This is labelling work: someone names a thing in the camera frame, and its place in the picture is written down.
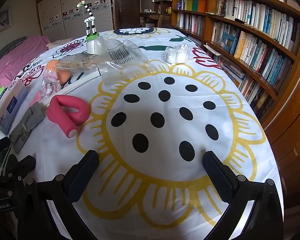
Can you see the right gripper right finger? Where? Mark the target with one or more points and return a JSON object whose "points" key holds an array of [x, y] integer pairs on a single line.
{"points": [[221, 176]]}

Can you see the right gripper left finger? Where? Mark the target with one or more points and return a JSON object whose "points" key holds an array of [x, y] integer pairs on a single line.
{"points": [[81, 174]]}

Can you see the grey fabric bow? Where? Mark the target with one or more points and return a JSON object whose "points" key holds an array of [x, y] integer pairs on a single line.
{"points": [[30, 120]]}

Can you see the pink foam hair roller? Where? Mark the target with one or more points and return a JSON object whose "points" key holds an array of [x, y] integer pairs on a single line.
{"points": [[68, 112]]}

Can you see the pink bristle hair roller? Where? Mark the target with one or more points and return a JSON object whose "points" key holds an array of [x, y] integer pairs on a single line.
{"points": [[50, 83]]}

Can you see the orange makeup sponge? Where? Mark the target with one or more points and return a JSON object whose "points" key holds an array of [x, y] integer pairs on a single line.
{"points": [[62, 75]]}

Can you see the cotton swab plastic bag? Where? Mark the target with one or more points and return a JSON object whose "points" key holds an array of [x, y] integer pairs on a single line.
{"points": [[121, 61]]}

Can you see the bag of cotton balls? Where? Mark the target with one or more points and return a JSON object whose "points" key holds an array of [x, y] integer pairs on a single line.
{"points": [[177, 54]]}

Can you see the tissue pack blue label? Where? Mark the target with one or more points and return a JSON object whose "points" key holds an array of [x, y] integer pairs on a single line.
{"points": [[11, 99]]}

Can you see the pink duvet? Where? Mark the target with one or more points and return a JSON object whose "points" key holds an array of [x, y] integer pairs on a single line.
{"points": [[19, 57]]}

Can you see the grey bed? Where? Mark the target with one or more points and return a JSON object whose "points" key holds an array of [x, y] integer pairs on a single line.
{"points": [[11, 46]]}

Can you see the floral white tablecloth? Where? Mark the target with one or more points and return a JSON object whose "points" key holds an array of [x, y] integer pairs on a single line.
{"points": [[150, 134]]}

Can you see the folded cream blanket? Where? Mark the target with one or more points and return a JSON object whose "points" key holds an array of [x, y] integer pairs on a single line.
{"points": [[57, 43]]}

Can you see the framed wedding photo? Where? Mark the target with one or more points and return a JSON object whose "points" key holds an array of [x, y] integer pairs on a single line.
{"points": [[5, 19]]}

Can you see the white sliding wardrobe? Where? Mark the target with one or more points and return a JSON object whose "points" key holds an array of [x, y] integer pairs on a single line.
{"points": [[61, 19]]}

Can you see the zebra giraffe toy figure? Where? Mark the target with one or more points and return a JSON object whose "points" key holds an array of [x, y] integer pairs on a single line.
{"points": [[91, 31]]}

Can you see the wooden bookshelf with books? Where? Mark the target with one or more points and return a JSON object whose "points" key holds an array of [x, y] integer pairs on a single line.
{"points": [[258, 46]]}

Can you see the wooden side desk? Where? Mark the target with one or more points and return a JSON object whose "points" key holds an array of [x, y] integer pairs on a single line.
{"points": [[158, 19]]}

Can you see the dark wooden door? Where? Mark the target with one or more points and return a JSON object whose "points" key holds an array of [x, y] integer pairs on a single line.
{"points": [[128, 12]]}

